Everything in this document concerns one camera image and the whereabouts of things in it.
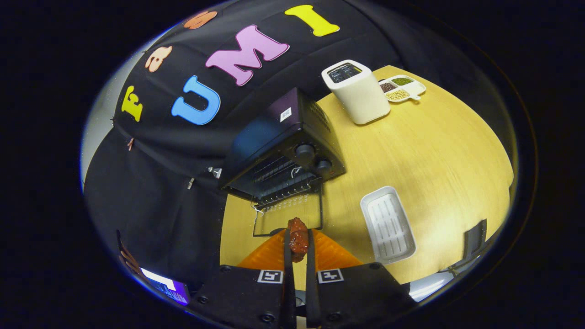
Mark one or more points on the glowing screen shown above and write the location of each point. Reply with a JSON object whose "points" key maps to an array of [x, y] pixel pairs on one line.
{"points": [[167, 288]]}

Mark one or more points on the white divided dish of beans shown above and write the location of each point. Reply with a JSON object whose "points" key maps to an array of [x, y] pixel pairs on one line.
{"points": [[396, 95]]}

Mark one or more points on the metal clip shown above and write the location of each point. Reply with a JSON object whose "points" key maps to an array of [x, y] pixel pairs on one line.
{"points": [[190, 183]]}

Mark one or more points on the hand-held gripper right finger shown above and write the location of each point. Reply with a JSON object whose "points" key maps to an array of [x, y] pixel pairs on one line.
{"points": [[311, 283]]}

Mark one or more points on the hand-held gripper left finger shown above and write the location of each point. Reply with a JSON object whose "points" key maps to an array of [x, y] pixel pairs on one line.
{"points": [[289, 283]]}

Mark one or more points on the pink clip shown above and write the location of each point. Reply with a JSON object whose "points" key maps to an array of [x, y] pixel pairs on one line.
{"points": [[130, 144]]}

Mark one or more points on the reddish brown chicken drumstick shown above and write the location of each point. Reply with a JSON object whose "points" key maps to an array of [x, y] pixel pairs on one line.
{"points": [[298, 237]]}

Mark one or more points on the white pop-up toaster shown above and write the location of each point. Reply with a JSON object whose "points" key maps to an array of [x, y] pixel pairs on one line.
{"points": [[361, 100]]}

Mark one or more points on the white ribbed tray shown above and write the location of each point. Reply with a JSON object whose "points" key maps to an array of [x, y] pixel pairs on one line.
{"points": [[388, 226]]}

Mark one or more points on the black toaster oven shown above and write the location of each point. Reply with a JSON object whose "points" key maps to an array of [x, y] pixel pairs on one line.
{"points": [[274, 132]]}

